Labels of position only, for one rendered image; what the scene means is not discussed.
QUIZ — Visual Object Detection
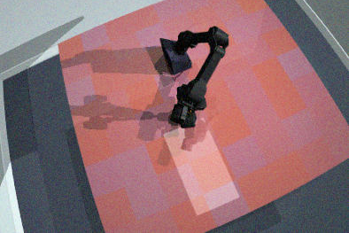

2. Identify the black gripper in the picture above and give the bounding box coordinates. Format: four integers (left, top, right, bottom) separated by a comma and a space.
177, 86, 196, 128

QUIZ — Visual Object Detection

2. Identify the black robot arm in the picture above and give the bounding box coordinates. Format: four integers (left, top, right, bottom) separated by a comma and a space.
170, 26, 229, 124

